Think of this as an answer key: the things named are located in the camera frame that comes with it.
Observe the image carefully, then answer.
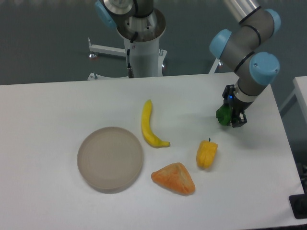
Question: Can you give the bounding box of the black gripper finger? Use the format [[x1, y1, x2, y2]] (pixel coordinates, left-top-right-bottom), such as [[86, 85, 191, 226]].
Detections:
[[231, 113, 247, 127], [222, 84, 236, 104]]

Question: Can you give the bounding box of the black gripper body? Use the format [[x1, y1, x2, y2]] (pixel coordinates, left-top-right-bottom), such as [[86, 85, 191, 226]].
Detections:
[[230, 87, 253, 116]]

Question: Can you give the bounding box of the green toy pepper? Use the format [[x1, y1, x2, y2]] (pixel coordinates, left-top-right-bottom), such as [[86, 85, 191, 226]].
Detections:
[[215, 104, 232, 126]]

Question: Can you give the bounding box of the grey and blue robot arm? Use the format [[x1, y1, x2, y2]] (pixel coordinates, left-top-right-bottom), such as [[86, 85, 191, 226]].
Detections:
[[94, 0, 281, 127]]

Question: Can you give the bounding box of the yellow toy pepper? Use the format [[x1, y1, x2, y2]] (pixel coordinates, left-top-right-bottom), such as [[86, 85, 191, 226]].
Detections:
[[196, 138, 218, 169]]

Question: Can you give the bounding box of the white side table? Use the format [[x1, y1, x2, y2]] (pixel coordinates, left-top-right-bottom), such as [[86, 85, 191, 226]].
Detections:
[[279, 76, 307, 121]]

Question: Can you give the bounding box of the orange triangular bread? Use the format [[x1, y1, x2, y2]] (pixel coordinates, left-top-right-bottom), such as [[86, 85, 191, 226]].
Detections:
[[151, 162, 196, 196]]

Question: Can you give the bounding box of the yellow toy banana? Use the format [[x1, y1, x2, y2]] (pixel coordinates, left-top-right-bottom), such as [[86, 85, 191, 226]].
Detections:
[[141, 100, 170, 148]]

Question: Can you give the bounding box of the black clamp at table edge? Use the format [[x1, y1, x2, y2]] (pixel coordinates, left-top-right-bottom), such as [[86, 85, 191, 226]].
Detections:
[[288, 162, 307, 219]]

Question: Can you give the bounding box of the beige round plate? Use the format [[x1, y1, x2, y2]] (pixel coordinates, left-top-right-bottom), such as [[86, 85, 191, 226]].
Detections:
[[77, 127, 144, 194]]

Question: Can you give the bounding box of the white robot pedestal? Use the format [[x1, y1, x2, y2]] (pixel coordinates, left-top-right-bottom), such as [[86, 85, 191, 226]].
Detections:
[[88, 8, 167, 79]]

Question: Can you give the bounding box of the black pedestal cable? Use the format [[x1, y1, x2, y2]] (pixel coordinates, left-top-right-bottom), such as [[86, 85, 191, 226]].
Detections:
[[126, 31, 139, 79]]

